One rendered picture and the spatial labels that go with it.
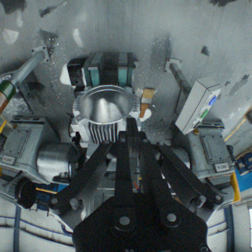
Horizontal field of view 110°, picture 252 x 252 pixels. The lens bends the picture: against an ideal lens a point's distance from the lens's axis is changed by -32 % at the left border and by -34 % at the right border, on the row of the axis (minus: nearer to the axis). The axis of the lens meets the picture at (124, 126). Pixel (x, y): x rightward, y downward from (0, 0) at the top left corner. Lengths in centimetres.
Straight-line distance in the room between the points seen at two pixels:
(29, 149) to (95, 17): 71
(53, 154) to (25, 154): 19
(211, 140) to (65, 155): 81
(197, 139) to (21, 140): 103
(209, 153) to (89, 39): 78
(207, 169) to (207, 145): 14
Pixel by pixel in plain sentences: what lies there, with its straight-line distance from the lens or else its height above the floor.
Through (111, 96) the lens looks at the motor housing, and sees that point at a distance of 45.
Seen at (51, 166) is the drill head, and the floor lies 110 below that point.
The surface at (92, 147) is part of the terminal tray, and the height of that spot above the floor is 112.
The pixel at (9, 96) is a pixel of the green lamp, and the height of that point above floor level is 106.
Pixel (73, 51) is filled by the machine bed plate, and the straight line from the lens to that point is 55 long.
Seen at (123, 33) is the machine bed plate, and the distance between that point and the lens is 50.
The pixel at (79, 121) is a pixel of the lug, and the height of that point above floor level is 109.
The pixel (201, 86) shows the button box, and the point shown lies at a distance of 32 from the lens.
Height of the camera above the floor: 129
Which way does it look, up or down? 37 degrees down
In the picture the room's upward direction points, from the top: 179 degrees counter-clockwise
